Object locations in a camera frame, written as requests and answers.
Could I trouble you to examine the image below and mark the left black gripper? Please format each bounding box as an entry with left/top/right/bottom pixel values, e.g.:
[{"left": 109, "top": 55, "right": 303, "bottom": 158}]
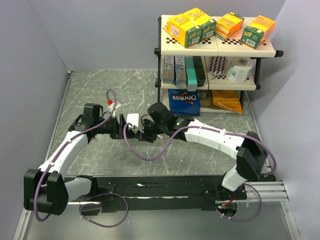
[{"left": 94, "top": 113, "right": 136, "bottom": 140}]

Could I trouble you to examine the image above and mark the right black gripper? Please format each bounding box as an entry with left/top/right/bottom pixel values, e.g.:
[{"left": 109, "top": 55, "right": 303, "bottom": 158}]
[{"left": 136, "top": 117, "right": 167, "bottom": 144}]

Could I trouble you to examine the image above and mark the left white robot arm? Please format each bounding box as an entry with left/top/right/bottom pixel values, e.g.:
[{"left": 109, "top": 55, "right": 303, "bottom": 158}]
[{"left": 23, "top": 100, "right": 122, "bottom": 215}]

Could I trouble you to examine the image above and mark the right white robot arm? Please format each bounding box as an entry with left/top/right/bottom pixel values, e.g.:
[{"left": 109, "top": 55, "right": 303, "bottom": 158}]
[{"left": 137, "top": 102, "right": 268, "bottom": 199}]

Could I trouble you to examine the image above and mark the blue Doritos bag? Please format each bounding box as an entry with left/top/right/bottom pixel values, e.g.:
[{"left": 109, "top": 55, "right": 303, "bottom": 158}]
[{"left": 168, "top": 89, "right": 200, "bottom": 117}]

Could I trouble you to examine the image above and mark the brown snack bag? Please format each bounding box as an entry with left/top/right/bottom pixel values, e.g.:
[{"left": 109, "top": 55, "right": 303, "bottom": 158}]
[{"left": 197, "top": 89, "right": 214, "bottom": 109}]

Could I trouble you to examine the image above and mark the teal box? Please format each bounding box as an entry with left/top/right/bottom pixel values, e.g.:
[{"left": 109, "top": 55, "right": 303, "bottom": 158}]
[{"left": 184, "top": 56, "right": 198, "bottom": 92}]

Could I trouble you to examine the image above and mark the black green box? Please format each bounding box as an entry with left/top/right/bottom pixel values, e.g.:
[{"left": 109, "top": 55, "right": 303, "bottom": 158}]
[{"left": 192, "top": 56, "right": 206, "bottom": 87}]

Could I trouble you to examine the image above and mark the yellow honey dijon bag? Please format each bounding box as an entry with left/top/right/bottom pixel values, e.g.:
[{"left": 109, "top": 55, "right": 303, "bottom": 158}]
[{"left": 211, "top": 90, "right": 243, "bottom": 115}]

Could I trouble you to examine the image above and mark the purple zigzag sponge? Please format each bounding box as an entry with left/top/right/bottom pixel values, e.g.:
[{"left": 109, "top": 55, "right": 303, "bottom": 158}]
[{"left": 208, "top": 56, "right": 228, "bottom": 76}]

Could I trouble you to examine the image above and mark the beige three tier shelf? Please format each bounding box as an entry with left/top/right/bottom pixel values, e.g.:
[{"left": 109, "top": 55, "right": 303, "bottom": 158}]
[{"left": 154, "top": 15, "right": 284, "bottom": 107}]

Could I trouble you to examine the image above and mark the yellow sponge box left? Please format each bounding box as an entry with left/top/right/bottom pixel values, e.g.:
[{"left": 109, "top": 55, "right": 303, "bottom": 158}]
[{"left": 165, "top": 13, "right": 202, "bottom": 48}]

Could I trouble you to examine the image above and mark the yellow sponge box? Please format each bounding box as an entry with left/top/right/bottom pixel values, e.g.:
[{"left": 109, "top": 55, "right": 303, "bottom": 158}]
[
  {"left": 165, "top": 13, "right": 202, "bottom": 48},
  {"left": 183, "top": 7, "right": 217, "bottom": 42}
]

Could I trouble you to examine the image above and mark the toilet paper roll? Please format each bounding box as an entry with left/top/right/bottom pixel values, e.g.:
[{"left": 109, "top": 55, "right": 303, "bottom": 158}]
[{"left": 226, "top": 57, "right": 253, "bottom": 84}]

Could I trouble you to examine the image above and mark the orange sponge pack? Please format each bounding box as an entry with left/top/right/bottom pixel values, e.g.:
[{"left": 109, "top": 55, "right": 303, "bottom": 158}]
[{"left": 215, "top": 12, "right": 245, "bottom": 40}]

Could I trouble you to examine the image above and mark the orange green sponge box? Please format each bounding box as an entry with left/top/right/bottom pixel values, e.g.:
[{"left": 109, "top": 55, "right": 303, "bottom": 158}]
[{"left": 240, "top": 15, "right": 276, "bottom": 49}]

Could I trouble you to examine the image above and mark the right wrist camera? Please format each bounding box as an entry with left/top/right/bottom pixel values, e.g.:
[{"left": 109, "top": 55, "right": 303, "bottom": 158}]
[{"left": 126, "top": 113, "right": 140, "bottom": 131}]

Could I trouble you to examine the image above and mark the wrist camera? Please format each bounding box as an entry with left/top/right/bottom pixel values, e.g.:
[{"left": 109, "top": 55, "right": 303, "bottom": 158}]
[
  {"left": 126, "top": 113, "right": 140, "bottom": 131},
  {"left": 107, "top": 99, "right": 122, "bottom": 118}
]

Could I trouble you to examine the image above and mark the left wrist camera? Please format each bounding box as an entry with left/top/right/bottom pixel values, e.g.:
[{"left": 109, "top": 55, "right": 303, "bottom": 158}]
[{"left": 107, "top": 99, "right": 122, "bottom": 118}]

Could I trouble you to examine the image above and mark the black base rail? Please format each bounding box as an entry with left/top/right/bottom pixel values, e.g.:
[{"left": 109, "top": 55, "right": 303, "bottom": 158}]
[{"left": 68, "top": 174, "right": 276, "bottom": 214}]

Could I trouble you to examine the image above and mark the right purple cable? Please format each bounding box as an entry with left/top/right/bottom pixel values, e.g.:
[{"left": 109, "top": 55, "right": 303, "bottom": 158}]
[{"left": 122, "top": 123, "right": 278, "bottom": 222}]

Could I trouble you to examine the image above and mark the aluminium frame rail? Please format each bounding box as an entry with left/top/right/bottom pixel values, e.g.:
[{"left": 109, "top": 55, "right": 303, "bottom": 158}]
[{"left": 245, "top": 181, "right": 289, "bottom": 202}]

